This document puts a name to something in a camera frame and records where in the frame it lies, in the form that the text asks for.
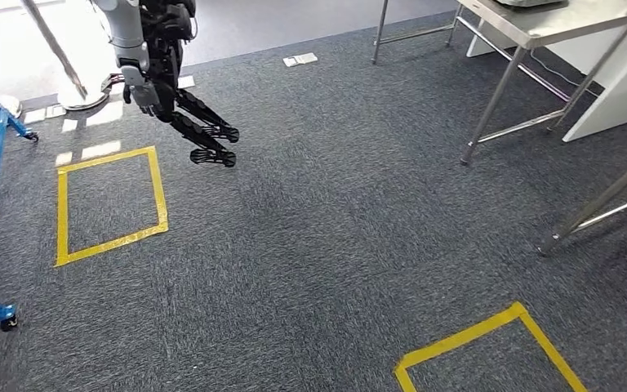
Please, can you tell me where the yellow floor tape square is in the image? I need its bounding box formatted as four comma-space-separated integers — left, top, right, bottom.
394, 301, 590, 392
55, 145, 170, 269

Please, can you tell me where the white partition board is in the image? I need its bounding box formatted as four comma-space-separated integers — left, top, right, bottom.
545, 16, 627, 144
465, 19, 509, 59

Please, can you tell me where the silver and black humanoid robot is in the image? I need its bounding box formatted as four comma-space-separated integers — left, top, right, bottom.
90, 0, 241, 169

